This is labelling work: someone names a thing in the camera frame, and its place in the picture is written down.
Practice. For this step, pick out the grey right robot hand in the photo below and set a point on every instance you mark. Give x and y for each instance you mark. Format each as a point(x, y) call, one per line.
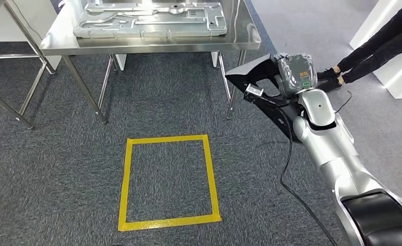
point(295, 74)

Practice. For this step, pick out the black plastic frame part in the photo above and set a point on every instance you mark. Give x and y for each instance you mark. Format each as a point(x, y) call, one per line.
point(251, 71)

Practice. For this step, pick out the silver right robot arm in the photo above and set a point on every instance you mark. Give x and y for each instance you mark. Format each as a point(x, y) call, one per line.
point(333, 146)

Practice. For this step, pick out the steel workbench table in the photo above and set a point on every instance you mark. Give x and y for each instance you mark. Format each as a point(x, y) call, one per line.
point(153, 44)

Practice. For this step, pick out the person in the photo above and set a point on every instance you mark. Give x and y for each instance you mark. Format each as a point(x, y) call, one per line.
point(373, 51)

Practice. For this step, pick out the white stand foot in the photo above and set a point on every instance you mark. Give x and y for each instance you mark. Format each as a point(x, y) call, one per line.
point(120, 62)
point(215, 59)

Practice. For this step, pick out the stamped metal panel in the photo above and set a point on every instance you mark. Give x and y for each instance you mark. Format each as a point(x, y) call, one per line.
point(153, 27)

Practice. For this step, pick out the yellow floor tape square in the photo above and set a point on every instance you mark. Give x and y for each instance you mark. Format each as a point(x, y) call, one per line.
point(170, 222)

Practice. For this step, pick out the white cabinet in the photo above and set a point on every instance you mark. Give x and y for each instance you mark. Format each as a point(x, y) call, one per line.
point(34, 13)

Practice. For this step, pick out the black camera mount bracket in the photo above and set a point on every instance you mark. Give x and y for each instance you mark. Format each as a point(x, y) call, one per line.
point(275, 100)

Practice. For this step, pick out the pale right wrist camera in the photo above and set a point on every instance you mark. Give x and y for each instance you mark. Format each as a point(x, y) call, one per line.
point(254, 90)

